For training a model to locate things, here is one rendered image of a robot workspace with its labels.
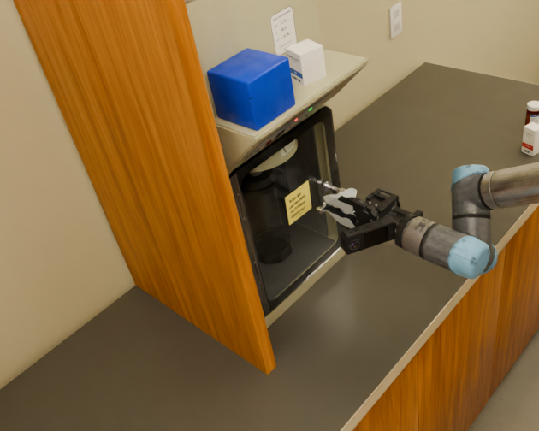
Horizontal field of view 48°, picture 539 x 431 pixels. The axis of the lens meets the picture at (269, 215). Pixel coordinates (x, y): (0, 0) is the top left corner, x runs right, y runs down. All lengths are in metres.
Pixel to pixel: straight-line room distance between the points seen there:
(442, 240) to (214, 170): 0.46
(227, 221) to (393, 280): 0.59
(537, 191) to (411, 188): 0.66
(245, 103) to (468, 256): 0.49
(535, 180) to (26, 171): 1.03
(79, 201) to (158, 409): 0.52
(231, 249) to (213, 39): 0.36
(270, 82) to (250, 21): 0.14
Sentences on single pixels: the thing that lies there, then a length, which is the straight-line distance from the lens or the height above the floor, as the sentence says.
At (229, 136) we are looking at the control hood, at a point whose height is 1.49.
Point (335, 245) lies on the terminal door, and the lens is 1.49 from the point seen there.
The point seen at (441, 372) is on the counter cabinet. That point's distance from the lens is 1.72.
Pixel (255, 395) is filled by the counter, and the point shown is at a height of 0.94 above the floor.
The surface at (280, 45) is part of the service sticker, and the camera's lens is 1.16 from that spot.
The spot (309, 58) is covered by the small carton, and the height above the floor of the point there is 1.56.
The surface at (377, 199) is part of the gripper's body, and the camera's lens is 1.27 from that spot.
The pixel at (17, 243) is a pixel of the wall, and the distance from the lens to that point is 1.46.
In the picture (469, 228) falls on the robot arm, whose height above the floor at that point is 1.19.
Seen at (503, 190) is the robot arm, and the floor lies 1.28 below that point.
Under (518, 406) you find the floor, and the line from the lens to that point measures 2.44.
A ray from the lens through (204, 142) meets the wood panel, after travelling 0.95.
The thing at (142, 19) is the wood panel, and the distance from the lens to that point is 0.93.
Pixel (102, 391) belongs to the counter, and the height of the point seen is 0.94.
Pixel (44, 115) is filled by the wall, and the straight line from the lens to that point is 1.39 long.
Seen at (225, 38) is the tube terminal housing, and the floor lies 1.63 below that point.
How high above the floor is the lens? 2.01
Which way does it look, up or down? 38 degrees down
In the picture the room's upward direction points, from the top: 12 degrees counter-clockwise
